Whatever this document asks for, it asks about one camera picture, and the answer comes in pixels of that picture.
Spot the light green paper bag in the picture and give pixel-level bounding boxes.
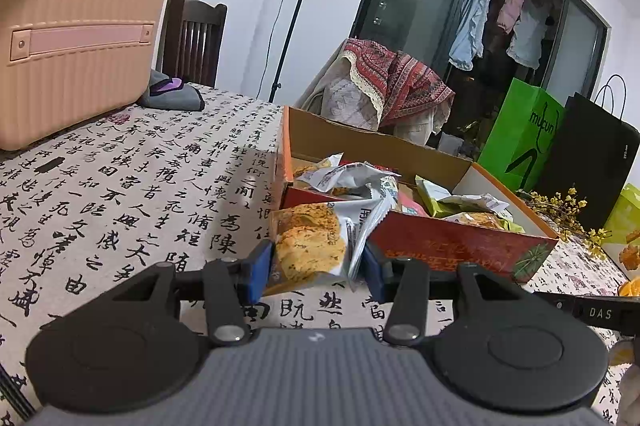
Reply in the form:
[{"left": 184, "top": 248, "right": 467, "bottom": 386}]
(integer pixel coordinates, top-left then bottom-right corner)
[{"left": 602, "top": 183, "right": 640, "bottom": 279}]

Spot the person's right hand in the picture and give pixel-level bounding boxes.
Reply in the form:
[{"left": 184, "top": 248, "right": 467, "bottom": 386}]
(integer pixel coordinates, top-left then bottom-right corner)
[{"left": 606, "top": 339, "right": 640, "bottom": 369}]

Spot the black lamp cable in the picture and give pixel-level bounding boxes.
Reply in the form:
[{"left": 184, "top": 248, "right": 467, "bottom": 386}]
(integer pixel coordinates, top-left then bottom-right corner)
[{"left": 255, "top": 0, "right": 307, "bottom": 100}]

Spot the pile of cookie packets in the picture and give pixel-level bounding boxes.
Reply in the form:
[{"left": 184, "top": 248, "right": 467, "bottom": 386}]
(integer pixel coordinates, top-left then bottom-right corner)
[{"left": 292, "top": 152, "right": 403, "bottom": 212}]

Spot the white hanging garment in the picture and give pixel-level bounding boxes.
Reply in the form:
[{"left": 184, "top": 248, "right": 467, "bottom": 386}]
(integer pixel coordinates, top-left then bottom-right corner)
[{"left": 506, "top": 1, "right": 553, "bottom": 70}]

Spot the yellow flower sprig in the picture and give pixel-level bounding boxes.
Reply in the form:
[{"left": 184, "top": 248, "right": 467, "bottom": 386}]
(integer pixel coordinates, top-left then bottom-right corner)
[{"left": 517, "top": 189, "right": 608, "bottom": 259}]

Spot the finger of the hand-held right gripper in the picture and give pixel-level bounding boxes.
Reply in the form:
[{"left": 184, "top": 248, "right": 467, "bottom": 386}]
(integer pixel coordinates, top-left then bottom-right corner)
[{"left": 532, "top": 291, "right": 578, "bottom": 324}]

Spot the red patterned cloth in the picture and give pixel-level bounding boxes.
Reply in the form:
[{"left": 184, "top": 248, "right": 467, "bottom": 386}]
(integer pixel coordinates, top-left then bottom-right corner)
[{"left": 342, "top": 37, "right": 456, "bottom": 129}]

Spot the pink hard suitcase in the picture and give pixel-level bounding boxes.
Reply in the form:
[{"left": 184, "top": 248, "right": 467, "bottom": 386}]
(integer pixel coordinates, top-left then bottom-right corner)
[{"left": 0, "top": 0, "right": 168, "bottom": 152}]

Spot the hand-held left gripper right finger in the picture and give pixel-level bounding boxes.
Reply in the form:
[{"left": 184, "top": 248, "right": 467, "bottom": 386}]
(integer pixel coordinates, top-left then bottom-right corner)
[{"left": 362, "top": 243, "right": 526, "bottom": 346}]

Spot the plain green snack packet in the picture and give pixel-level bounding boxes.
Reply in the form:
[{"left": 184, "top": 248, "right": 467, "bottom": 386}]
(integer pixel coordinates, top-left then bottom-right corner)
[{"left": 492, "top": 216, "right": 526, "bottom": 234}]

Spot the light blue hanging shirt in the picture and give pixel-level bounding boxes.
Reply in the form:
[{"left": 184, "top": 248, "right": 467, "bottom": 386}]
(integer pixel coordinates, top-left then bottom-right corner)
[{"left": 448, "top": 0, "right": 496, "bottom": 72}]

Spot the black paper bag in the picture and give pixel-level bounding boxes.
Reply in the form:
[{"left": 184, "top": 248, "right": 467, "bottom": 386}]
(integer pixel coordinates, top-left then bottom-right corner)
[{"left": 537, "top": 75, "right": 640, "bottom": 227}]

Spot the red pumpkin print cardboard box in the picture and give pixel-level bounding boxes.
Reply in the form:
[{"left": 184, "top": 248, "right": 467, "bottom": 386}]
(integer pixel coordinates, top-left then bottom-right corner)
[{"left": 275, "top": 105, "right": 561, "bottom": 283}]

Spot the chair draped with patterned cloth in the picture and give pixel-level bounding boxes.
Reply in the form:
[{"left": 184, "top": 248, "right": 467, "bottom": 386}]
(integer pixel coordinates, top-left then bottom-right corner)
[{"left": 295, "top": 51, "right": 441, "bottom": 147}]

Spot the silver snack wrapper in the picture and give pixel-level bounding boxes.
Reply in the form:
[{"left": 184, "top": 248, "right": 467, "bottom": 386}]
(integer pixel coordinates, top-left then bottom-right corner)
[{"left": 452, "top": 193, "right": 511, "bottom": 214}]

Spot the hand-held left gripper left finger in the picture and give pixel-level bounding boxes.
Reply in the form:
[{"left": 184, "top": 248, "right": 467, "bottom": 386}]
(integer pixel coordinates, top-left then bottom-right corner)
[{"left": 107, "top": 240, "right": 273, "bottom": 348}]

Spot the cookie snack packet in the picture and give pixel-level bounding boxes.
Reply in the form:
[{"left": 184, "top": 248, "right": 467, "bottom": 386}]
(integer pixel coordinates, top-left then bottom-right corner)
[{"left": 262, "top": 201, "right": 401, "bottom": 297}]

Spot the person's right forearm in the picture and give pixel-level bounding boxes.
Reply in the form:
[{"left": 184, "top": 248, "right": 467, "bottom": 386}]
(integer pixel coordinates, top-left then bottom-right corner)
[{"left": 617, "top": 363, "right": 640, "bottom": 426}]

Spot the green and white snack packet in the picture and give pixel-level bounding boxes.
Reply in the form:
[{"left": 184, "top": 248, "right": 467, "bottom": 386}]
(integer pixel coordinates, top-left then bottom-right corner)
[{"left": 414, "top": 175, "right": 468, "bottom": 218}]

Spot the dark wooden chair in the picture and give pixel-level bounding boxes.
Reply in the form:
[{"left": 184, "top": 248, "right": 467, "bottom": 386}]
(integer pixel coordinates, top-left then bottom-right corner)
[{"left": 155, "top": 0, "right": 228, "bottom": 90}]

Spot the grey and purple cloth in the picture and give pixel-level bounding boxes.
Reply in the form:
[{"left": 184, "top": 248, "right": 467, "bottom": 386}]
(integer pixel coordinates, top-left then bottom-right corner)
[{"left": 137, "top": 69, "right": 206, "bottom": 112}]

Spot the pink hanging garment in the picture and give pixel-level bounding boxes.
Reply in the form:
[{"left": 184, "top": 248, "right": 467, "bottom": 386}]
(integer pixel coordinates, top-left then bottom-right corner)
[{"left": 497, "top": 0, "right": 526, "bottom": 34}]

